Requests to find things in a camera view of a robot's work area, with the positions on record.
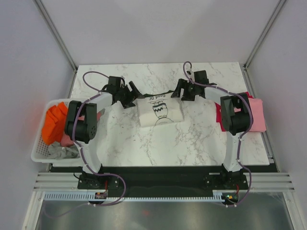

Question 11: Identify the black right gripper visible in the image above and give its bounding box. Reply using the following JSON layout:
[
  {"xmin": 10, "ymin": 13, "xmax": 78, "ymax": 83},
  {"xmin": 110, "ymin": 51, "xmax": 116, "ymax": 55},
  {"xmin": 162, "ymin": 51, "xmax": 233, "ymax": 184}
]
[{"xmin": 171, "ymin": 79, "xmax": 199, "ymax": 102}]

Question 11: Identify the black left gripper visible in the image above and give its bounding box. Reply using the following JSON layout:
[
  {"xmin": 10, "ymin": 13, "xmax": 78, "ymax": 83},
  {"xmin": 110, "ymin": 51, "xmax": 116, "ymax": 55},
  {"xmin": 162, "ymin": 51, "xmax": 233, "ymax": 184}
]
[{"xmin": 117, "ymin": 81, "xmax": 144, "ymax": 109}]

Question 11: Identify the cream and green Charlie Brown shirt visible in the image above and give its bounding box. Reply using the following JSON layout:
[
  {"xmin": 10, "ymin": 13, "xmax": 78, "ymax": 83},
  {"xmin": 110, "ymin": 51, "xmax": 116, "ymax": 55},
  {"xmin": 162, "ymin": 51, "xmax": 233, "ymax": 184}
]
[{"xmin": 137, "ymin": 91, "xmax": 184, "ymax": 127}]

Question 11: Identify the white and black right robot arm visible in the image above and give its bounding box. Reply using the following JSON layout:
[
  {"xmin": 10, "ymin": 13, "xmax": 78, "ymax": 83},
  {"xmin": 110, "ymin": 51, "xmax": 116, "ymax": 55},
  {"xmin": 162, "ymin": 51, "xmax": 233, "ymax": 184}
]
[{"xmin": 171, "ymin": 70, "xmax": 253, "ymax": 189}]

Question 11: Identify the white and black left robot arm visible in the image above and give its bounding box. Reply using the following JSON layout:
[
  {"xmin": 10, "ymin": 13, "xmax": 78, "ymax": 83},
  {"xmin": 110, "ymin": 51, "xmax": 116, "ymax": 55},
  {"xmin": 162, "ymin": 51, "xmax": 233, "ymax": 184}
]
[{"xmin": 64, "ymin": 76, "xmax": 144, "ymax": 188}]

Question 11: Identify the crimson folded t shirt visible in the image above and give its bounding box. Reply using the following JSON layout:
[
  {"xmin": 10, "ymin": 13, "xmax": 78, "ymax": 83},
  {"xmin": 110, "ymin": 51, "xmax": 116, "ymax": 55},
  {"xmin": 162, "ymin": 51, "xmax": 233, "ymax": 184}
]
[{"xmin": 215, "ymin": 95, "xmax": 250, "ymax": 135}]

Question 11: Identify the salmon pink t shirt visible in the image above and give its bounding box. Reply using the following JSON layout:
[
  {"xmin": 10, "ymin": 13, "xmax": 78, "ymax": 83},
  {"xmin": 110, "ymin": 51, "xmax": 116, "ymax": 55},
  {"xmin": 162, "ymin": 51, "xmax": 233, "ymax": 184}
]
[{"xmin": 60, "ymin": 112, "xmax": 104, "ymax": 147}]

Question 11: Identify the light pink folded t shirt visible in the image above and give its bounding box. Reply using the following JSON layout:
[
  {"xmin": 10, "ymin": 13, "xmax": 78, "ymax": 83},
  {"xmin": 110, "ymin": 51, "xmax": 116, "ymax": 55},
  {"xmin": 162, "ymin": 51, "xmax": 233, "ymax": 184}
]
[{"xmin": 248, "ymin": 98, "xmax": 266, "ymax": 132}]

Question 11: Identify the orange t shirt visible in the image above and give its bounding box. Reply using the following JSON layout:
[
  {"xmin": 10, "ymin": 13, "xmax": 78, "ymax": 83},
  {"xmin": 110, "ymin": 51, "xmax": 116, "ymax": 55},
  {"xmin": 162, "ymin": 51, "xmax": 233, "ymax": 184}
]
[{"xmin": 41, "ymin": 102, "xmax": 68, "ymax": 145}]

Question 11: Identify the grey t shirt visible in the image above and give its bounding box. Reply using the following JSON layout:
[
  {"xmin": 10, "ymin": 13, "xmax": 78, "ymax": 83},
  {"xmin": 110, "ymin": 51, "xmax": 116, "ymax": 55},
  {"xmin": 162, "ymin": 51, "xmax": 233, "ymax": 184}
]
[{"xmin": 47, "ymin": 142, "xmax": 80, "ymax": 160}]

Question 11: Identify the white plastic laundry basket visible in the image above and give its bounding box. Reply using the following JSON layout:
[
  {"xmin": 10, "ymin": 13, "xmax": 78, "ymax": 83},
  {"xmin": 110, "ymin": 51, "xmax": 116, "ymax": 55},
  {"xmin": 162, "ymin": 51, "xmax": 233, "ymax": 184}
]
[{"xmin": 31, "ymin": 99, "xmax": 83, "ymax": 167}]

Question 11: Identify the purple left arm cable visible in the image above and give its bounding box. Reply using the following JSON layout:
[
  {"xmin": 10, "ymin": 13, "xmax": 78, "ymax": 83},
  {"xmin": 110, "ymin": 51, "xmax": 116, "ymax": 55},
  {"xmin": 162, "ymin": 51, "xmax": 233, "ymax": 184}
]
[{"xmin": 71, "ymin": 71, "xmax": 127, "ymax": 206}]

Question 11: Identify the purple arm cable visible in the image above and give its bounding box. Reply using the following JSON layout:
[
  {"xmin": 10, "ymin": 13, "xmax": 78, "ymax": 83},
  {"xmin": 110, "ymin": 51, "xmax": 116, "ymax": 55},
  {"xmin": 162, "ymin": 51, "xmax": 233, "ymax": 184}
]
[
  {"xmin": 183, "ymin": 61, "xmax": 252, "ymax": 208},
  {"xmin": 71, "ymin": 71, "xmax": 127, "ymax": 206}
]

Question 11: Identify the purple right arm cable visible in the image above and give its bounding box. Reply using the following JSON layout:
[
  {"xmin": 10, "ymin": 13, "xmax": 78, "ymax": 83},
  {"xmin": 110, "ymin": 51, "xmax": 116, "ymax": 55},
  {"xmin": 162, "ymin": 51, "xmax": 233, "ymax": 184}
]
[{"xmin": 183, "ymin": 61, "xmax": 252, "ymax": 208}]

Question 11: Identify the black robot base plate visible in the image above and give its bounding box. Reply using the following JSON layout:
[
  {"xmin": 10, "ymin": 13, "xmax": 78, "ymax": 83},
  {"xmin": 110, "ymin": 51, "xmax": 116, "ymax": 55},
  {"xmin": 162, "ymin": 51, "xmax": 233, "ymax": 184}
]
[{"xmin": 50, "ymin": 164, "xmax": 277, "ymax": 198}]

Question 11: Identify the right aluminium frame post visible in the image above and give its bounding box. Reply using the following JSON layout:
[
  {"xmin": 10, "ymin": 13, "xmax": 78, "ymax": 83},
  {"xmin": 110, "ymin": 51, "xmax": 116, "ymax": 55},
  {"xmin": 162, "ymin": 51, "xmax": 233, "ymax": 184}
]
[{"xmin": 241, "ymin": 0, "xmax": 287, "ymax": 71}]

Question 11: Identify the aluminium frame post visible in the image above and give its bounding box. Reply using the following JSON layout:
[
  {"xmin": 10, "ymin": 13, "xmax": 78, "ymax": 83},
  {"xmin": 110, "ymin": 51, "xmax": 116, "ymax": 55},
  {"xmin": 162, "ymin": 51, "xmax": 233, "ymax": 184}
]
[
  {"xmin": 241, "ymin": 0, "xmax": 287, "ymax": 71},
  {"xmin": 33, "ymin": 0, "xmax": 78, "ymax": 73}
]

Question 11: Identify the left aluminium frame post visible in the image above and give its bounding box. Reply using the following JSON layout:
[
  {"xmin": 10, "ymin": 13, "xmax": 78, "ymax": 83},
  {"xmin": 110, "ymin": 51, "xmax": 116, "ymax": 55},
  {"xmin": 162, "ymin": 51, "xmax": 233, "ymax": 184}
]
[{"xmin": 33, "ymin": 0, "xmax": 78, "ymax": 73}]

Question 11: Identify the white slotted cable duct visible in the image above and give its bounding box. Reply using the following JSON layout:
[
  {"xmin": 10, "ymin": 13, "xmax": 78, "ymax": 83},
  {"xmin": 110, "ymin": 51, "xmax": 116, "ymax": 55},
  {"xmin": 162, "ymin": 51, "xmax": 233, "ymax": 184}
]
[{"xmin": 43, "ymin": 191, "xmax": 232, "ymax": 202}]

